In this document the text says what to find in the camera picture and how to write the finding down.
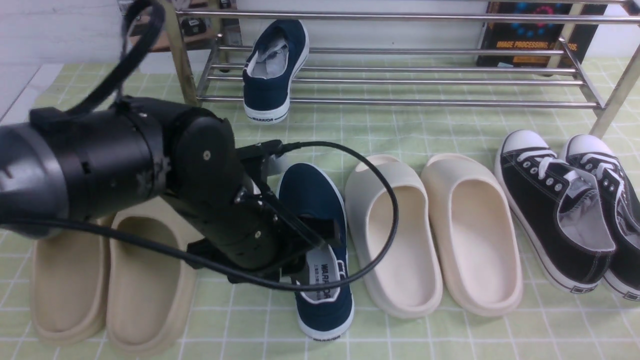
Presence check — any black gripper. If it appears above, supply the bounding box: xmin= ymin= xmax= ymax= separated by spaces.
xmin=165 ymin=140 xmax=341 ymax=281

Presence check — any black sneaker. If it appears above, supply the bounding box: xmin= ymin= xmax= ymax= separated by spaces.
xmin=494 ymin=129 xmax=617 ymax=294
xmin=561 ymin=134 xmax=640 ymax=302

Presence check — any tan slipper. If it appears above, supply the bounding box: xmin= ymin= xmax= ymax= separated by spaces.
xmin=29 ymin=229 xmax=111 ymax=346
xmin=106 ymin=197 xmax=202 ymax=357

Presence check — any tan left slipper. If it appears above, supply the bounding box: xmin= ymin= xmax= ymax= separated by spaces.
xmin=29 ymin=229 xmax=111 ymax=346

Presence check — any black left sneaker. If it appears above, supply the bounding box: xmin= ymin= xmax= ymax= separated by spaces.
xmin=494 ymin=129 xmax=617 ymax=294

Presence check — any black image processing book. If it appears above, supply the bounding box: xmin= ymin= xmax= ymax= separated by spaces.
xmin=475 ymin=1 xmax=598 ymax=68

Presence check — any cream slipper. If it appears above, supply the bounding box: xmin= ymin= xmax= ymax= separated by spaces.
xmin=420 ymin=153 xmax=524 ymax=317
xmin=344 ymin=154 xmax=444 ymax=319

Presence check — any cream right slipper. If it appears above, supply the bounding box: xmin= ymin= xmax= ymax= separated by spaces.
xmin=420 ymin=153 xmax=524 ymax=317

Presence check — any steel shoe rack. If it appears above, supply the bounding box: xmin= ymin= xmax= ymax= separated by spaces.
xmin=160 ymin=0 xmax=639 ymax=138

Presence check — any black cable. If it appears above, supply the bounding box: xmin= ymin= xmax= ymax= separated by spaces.
xmin=0 ymin=0 xmax=400 ymax=292

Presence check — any cream left slipper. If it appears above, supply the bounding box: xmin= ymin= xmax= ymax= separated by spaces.
xmin=344 ymin=154 xmax=444 ymax=319

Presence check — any tan right slipper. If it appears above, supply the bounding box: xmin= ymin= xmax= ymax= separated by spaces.
xmin=106 ymin=197 xmax=202 ymax=357

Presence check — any navy canvas shoe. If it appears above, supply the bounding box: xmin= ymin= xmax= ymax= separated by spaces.
xmin=276 ymin=162 xmax=355 ymax=342
xmin=242 ymin=19 xmax=310 ymax=125

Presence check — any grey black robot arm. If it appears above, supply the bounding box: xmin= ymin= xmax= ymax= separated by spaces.
xmin=1 ymin=96 xmax=342 ymax=289

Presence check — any black right sneaker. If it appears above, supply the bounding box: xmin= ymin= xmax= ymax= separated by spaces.
xmin=561 ymin=134 xmax=640 ymax=302

